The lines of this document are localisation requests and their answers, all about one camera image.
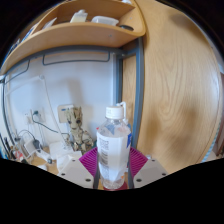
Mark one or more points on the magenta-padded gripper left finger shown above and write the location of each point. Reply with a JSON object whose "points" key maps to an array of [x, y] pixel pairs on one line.
{"points": [[75, 171]]}

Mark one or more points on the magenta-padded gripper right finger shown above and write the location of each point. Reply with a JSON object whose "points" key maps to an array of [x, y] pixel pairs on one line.
{"points": [[150, 170]]}

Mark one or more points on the clear plastic water bottle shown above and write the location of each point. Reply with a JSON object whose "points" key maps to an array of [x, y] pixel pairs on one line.
{"points": [[113, 146]]}

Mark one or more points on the white power adapter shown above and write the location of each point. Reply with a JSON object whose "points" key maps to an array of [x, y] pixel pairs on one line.
{"points": [[30, 146]]}

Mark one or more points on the striped hanging towel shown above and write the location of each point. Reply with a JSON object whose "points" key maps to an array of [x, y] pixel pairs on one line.
{"points": [[210, 148]]}

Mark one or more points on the wooden shelf unit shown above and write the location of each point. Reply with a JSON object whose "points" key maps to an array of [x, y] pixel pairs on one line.
{"points": [[83, 33]]}

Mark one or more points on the white wall socket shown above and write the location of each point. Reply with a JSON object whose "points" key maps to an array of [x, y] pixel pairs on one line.
{"points": [[33, 116]]}

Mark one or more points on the grey metal desk frame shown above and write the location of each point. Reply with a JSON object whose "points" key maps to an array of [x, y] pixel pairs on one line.
{"points": [[139, 83]]}

